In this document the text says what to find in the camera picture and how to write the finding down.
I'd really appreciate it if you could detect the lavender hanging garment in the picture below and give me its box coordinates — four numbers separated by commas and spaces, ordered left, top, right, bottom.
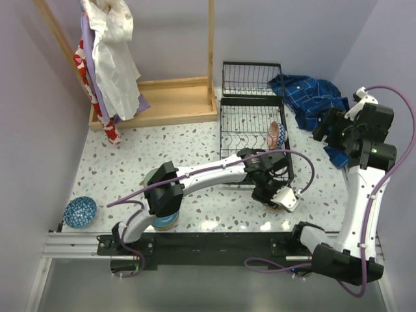
81, 12, 150, 124

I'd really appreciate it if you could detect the blue plaid shirt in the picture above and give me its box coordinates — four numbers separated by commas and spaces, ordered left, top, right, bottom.
267, 73, 352, 169

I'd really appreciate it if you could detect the red white floral garment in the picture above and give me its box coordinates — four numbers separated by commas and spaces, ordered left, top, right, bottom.
73, 38, 122, 145

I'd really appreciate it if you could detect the cream beige bowl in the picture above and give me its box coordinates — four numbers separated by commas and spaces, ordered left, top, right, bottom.
263, 203, 285, 213

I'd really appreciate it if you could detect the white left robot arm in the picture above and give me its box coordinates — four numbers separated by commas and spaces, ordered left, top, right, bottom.
108, 148, 289, 255

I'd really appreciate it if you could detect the teal blue bowl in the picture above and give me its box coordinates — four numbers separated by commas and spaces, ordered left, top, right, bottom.
153, 211, 179, 222

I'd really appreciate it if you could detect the blue triangle patterned bowl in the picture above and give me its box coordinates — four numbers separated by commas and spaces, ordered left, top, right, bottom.
63, 196, 98, 229

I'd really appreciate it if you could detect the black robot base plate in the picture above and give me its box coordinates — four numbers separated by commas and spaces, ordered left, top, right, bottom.
97, 232, 311, 273

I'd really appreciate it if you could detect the yellow rimmed bowl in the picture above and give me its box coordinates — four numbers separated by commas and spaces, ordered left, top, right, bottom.
152, 219, 177, 231

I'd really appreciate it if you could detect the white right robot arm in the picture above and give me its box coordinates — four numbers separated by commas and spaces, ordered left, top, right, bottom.
288, 103, 397, 286

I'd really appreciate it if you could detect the light green bowl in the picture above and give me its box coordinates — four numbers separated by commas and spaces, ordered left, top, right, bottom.
143, 170, 155, 187

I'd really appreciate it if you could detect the black wire dish rack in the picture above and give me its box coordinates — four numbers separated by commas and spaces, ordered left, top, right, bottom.
219, 60, 295, 189

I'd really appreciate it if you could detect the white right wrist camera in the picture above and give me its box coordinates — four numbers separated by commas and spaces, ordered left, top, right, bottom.
344, 86, 378, 120

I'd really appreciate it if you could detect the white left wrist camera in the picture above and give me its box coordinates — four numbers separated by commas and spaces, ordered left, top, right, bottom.
271, 186, 299, 213

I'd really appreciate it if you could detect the red blue patterned bowl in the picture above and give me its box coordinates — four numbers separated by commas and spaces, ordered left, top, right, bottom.
266, 121, 288, 150

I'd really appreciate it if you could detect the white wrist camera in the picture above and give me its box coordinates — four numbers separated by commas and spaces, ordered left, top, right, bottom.
271, 186, 299, 213
344, 86, 378, 120

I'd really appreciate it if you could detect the white hanging shirt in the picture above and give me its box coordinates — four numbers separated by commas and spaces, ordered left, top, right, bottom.
81, 1, 140, 121

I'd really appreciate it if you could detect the aluminium rail frame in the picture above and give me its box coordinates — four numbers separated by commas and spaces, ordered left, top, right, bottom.
24, 220, 397, 312

